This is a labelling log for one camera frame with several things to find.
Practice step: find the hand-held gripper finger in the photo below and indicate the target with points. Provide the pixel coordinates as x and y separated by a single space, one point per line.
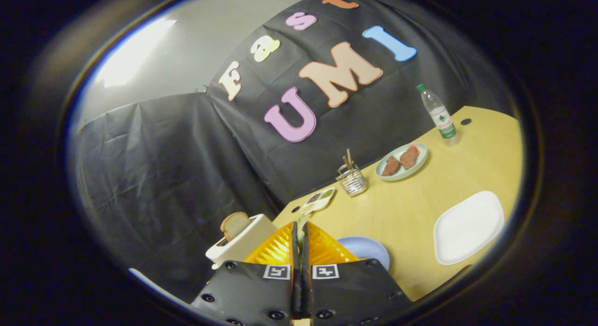
305 251
295 251

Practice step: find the wooden utensil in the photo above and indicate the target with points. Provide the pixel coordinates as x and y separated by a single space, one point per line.
346 163
349 158

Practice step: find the brown meat slice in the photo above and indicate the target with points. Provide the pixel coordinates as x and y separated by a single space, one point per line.
390 166
409 157

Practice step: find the white plate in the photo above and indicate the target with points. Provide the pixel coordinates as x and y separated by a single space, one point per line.
467 228

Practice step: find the clear plastic water bottle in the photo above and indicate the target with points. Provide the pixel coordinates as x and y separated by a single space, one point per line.
441 118

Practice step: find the white divided dish with beans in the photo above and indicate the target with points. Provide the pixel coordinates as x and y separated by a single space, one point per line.
320 201

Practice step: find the blue plate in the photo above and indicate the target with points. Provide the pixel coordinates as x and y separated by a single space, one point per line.
369 249

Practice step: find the toasted bread slice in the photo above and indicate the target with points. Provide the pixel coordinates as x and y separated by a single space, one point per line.
235 224

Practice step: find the pale green plate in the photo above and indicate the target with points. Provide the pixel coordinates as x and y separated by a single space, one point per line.
418 151

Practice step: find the white toaster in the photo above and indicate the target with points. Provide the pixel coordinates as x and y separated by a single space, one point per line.
247 244

